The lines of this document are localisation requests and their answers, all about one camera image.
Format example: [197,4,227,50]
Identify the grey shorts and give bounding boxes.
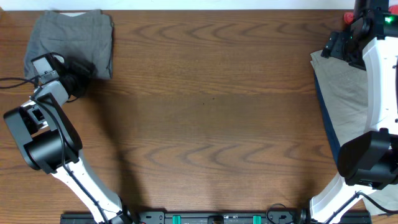
[24,10,113,80]

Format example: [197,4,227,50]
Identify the navy blue garment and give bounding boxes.
[313,72,341,164]

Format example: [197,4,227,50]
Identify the left black cable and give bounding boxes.
[0,77,113,224]

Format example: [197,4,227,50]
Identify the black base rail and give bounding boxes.
[60,206,373,224]

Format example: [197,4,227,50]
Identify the right black cable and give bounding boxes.
[323,191,398,224]

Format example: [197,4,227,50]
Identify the khaki beige shorts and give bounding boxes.
[310,49,398,216]

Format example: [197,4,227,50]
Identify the black cable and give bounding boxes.
[323,191,398,224]
[0,77,113,224]

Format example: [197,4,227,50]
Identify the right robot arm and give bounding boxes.
[295,0,397,223]

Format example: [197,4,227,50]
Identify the red garment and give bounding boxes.
[343,4,398,25]

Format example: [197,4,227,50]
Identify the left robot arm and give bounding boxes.
[4,52,140,223]

